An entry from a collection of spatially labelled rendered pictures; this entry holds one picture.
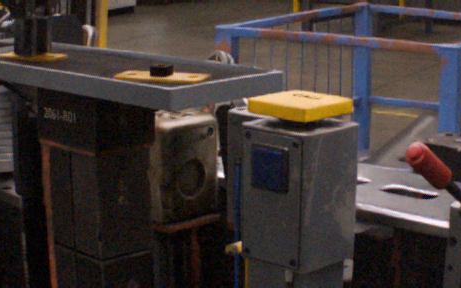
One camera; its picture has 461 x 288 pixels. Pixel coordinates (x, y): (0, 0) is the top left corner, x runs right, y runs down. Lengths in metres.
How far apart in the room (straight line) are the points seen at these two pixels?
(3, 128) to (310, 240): 0.65
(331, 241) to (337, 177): 0.05
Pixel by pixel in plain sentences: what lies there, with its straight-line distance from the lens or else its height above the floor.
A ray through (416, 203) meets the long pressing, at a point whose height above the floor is 1.00.
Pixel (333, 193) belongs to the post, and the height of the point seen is 1.09.
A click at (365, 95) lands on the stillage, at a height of 0.57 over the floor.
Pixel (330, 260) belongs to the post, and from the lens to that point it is 0.89.
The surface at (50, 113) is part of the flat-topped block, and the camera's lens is 1.06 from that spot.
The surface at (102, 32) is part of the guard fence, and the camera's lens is 5.24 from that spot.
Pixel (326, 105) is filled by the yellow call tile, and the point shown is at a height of 1.16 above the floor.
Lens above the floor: 1.31
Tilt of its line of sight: 11 degrees down
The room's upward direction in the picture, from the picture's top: 1 degrees clockwise
